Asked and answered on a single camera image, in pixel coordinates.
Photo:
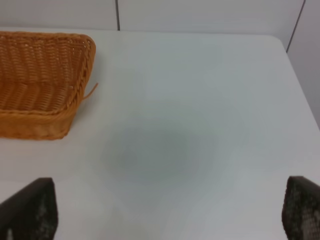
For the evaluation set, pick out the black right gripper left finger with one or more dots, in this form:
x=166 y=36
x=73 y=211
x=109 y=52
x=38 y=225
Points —
x=31 y=213

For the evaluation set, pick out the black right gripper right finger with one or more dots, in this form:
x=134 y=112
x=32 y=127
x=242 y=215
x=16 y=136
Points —
x=301 y=209

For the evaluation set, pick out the orange wicker basket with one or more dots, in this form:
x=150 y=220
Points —
x=43 y=77

